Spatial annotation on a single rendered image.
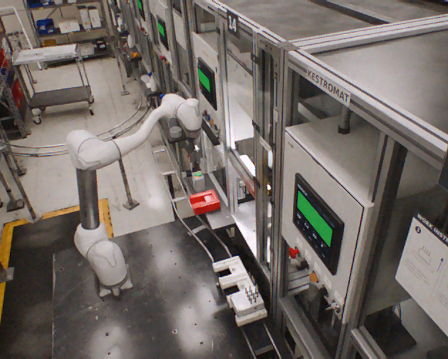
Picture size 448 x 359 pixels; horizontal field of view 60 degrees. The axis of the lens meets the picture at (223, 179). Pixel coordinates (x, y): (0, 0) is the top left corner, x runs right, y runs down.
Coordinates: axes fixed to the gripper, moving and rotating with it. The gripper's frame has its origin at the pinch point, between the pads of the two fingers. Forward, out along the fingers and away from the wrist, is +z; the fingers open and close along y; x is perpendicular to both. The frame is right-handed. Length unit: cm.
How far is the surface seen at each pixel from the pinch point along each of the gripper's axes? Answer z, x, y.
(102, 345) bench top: 39, 72, -72
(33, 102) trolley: 129, 120, 360
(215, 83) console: -57, -8, -15
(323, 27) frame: -97, -31, -61
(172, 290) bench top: 40, 32, -54
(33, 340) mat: 115, 124, -9
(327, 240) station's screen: -62, -2, -121
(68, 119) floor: 152, 81, 339
